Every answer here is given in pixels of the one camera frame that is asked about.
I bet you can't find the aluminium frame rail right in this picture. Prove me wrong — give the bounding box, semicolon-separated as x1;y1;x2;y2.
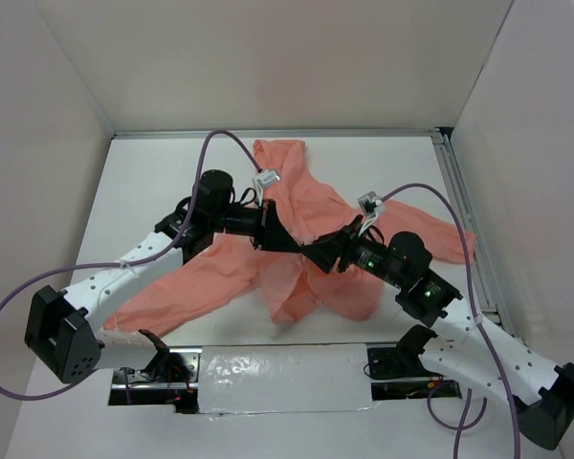
430;127;515;336

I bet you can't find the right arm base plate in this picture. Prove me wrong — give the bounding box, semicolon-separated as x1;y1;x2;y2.
363;343;461;402

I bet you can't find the aluminium frame rail back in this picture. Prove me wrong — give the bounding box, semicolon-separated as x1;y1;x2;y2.
114;127;454;140

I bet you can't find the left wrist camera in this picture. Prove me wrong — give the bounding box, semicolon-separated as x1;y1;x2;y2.
253;168;280;207

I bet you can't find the aluminium frame rail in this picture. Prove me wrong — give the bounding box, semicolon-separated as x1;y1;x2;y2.
114;127;454;140
430;127;515;336

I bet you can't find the pink jacket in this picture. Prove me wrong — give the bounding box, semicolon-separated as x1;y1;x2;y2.
102;138;476;334

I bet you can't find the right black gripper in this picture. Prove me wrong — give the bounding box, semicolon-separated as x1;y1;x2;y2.
299;213;406;288

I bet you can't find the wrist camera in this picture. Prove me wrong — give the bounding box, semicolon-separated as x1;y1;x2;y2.
358;191;385;236
253;168;280;207

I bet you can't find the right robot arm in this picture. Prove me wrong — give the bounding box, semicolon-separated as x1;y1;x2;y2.
301;221;574;450

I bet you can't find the white front cover panel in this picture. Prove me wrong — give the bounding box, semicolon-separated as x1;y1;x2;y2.
198;344;374;415

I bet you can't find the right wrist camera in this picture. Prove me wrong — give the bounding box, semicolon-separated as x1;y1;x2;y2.
358;191;385;236

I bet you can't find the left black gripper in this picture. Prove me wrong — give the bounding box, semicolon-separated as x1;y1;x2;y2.
210;197;299;252

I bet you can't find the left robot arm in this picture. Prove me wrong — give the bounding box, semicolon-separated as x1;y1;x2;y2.
24;169;299;384

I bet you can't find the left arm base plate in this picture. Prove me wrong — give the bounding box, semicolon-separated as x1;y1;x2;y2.
108;346;203;414

